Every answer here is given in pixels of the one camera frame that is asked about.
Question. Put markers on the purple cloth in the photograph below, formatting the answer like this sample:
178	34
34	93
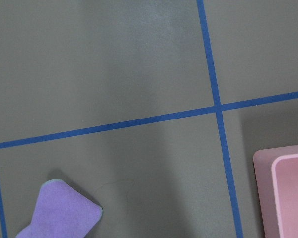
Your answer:
61	212

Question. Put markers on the pink plastic bin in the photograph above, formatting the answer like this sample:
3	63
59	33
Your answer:
276	172

